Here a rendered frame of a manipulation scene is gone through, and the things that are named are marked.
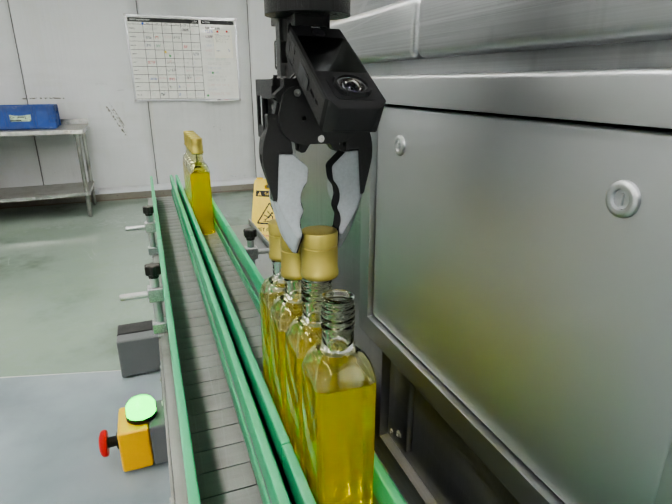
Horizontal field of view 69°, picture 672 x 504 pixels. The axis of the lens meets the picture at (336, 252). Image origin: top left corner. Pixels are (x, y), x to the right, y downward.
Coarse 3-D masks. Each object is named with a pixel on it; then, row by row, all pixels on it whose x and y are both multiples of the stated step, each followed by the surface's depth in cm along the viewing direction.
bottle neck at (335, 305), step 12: (324, 300) 41; (336, 300) 43; (348, 300) 41; (324, 312) 41; (336, 312) 41; (348, 312) 41; (324, 324) 42; (336, 324) 41; (348, 324) 41; (324, 336) 42; (336, 336) 41; (348, 336) 42; (324, 348) 42; (336, 348) 42; (348, 348) 42
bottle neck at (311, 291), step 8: (304, 280) 46; (304, 288) 46; (312, 288) 46; (320, 288) 46; (328, 288) 47; (304, 296) 47; (312, 296) 46; (320, 296) 46; (304, 304) 47; (312, 304) 46; (304, 312) 47; (312, 312) 47; (320, 312) 47; (304, 320) 48; (312, 320) 47; (320, 320) 47
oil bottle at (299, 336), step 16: (288, 336) 49; (304, 336) 46; (320, 336) 47; (288, 352) 49; (304, 352) 46; (288, 368) 50; (288, 384) 51; (288, 400) 52; (288, 416) 53; (288, 432) 54
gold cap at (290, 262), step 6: (282, 240) 50; (282, 246) 51; (300, 246) 50; (282, 252) 51; (288, 252) 50; (300, 252) 50; (282, 258) 51; (288, 258) 51; (294, 258) 50; (300, 258) 50; (282, 264) 52; (288, 264) 51; (294, 264) 51; (300, 264) 51; (282, 270) 52; (288, 270) 51; (294, 270) 51; (300, 270) 51; (282, 276) 52; (288, 276) 51; (294, 276) 51; (300, 276) 51
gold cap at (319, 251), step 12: (312, 228) 45; (324, 228) 45; (312, 240) 43; (324, 240) 43; (336, 240) 44; (312, 252) 44; (324, 252) 44; (336, 252) 45; (312, 264) 44; (324, 264) 44; (336, 264) 45; (312, 276) 44; (324, 276) 44; (336, 276) 45
